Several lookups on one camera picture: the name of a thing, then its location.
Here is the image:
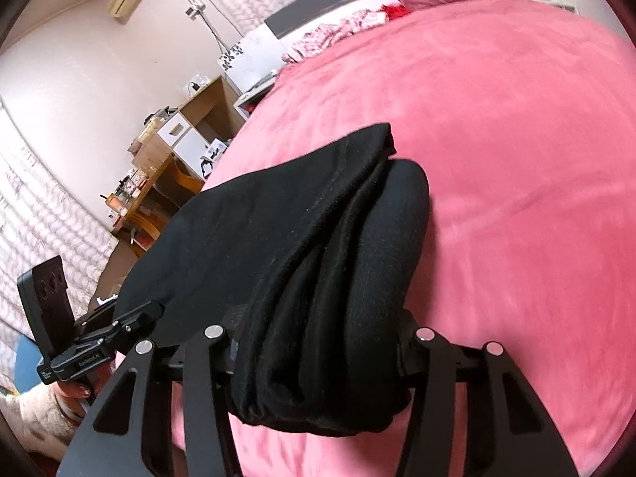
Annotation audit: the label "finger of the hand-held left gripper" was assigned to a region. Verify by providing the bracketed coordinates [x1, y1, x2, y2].
[107, 301, 166, 347]

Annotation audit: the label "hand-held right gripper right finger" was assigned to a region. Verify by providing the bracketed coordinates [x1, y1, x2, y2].
[397, 328, 580, 477]

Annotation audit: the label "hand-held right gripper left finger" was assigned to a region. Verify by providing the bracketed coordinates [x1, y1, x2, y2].
[64, 325, 239, 477]

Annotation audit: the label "black pants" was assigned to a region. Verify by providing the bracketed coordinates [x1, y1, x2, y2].
[119, 122, 430, 433]

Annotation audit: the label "person's left forearm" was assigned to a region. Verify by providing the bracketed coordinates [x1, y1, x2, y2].
[0, 385, 89, 452]

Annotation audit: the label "person's left hand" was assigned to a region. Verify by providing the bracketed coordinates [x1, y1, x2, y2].
[58, 365, 113, 409]

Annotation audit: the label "blue plastic object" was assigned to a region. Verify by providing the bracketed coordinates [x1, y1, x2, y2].
[14, 337, 51, 399]

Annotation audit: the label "low wooden table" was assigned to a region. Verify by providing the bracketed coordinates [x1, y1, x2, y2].
[107, 151, 204, 252]

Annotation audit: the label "white and black box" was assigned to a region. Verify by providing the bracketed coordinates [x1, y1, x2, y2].
[199, 142, 230, 180]

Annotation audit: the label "pink fleece blanket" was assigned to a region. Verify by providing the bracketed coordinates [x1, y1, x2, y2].
[169, 0, 636, 477]

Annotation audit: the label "wooden desk with white drawers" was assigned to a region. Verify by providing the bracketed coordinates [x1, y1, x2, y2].
[130, 76, 244, 184]

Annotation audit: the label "white nightstand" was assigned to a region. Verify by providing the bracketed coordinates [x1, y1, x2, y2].
[233, 70, 280, 120]

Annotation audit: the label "white floral bedside panel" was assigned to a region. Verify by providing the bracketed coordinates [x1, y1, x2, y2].
[217, 25, 279, 93]

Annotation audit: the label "pink floral garment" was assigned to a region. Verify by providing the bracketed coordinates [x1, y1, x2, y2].
[282, 10, 387, 63]

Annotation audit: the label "grey and white headboard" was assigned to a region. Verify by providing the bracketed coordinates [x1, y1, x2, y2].
[263, 0, 508, 41]

